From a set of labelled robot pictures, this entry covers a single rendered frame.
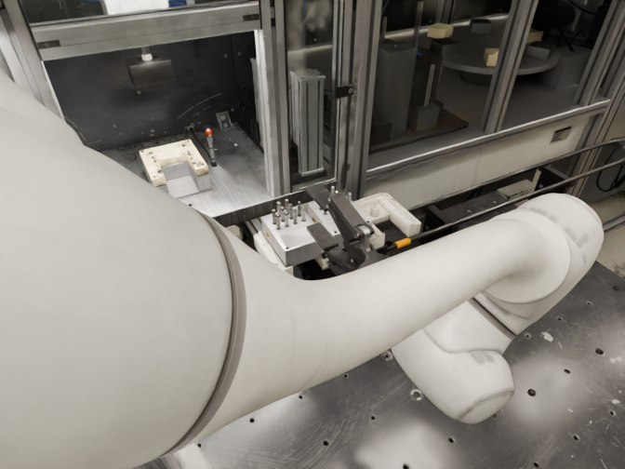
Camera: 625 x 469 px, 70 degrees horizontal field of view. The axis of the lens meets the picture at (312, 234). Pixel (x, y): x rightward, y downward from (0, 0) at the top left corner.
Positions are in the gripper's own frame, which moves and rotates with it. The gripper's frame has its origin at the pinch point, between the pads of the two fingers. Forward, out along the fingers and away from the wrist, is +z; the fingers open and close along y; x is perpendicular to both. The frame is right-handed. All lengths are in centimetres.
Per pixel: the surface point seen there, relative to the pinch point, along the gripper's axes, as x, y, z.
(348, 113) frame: -22.1, 3.2, 27.1
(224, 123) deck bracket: -4, -13, 69
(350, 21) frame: -20.8, 23.5, 26.3
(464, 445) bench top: -13, -37, -34
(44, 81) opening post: 35.7, 21.4, 26.3
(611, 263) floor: -175, -105, 18
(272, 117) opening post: -2.7, 6.9, 26.3
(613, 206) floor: -220, -105, 48
